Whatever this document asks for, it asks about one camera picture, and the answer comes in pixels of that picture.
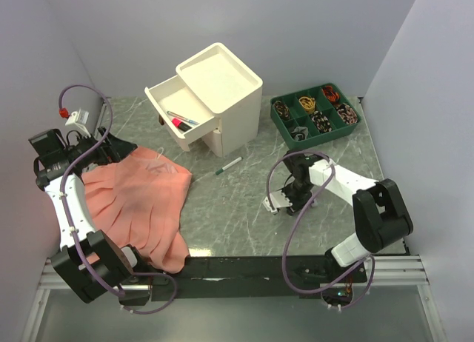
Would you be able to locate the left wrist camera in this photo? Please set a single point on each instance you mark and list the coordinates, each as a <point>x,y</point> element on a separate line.
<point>78,119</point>

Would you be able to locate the white green-tipped marker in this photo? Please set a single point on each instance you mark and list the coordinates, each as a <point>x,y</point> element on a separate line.
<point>227,166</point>

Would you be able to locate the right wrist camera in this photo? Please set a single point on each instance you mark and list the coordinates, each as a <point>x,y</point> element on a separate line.
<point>276,201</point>

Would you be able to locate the green compartment tray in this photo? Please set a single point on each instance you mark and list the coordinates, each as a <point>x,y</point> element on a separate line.
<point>314,116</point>

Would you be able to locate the pink fabric garment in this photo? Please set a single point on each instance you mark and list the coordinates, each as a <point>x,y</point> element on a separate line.
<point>138,202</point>

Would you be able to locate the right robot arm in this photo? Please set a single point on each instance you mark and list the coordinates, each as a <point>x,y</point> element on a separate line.
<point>380,215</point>

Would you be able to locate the blue long nib marker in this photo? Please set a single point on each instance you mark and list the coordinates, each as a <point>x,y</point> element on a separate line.
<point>182,118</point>

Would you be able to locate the white drawer organizer box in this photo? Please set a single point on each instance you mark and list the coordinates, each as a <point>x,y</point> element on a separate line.
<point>230,90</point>

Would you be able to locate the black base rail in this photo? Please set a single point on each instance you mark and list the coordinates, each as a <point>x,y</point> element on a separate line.
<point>306,276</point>

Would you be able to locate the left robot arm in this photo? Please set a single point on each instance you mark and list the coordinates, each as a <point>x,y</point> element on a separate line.
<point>87,261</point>

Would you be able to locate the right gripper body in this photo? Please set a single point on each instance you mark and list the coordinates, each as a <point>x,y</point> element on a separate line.
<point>298,194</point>

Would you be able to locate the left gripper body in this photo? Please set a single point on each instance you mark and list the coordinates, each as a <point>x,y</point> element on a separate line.
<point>86,152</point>

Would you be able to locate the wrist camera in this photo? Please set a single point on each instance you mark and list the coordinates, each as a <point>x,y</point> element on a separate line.
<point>78,119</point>
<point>276,201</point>

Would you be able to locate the pink black highlighter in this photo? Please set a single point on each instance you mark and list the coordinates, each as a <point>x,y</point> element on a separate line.
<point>181,125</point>

